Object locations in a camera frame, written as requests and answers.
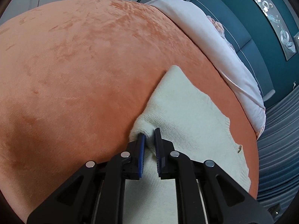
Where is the cream knitted sweater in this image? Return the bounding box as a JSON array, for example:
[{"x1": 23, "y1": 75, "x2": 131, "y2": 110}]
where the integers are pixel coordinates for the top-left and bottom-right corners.
[{"x1": 124, "y1": 66, "x2": 251, "y2": 223}]

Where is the orange velvet bed cover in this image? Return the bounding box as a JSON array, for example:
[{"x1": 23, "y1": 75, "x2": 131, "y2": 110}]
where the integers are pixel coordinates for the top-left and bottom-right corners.
[{"x1": 1, "y1": 0, "x2": 258, "y2": 221}]

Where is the blue grey striped curtain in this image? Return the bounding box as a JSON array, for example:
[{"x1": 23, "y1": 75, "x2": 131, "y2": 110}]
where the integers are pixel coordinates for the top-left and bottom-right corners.
[{"x1": 257, "y1": 88, "x2": 298, "y2": 220}]

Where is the teal upholstered headboard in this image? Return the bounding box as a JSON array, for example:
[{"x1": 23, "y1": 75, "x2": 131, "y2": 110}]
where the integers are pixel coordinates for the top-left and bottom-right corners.
[{"x1": 185, "y1": 0, "x2": 275, "y2": 101}]

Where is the silver floral wall art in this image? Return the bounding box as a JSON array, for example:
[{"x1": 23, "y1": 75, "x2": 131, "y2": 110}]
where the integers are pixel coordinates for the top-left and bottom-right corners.
[{"x1": 254, "y1": 0, "x2": 297, "y2": 61}]

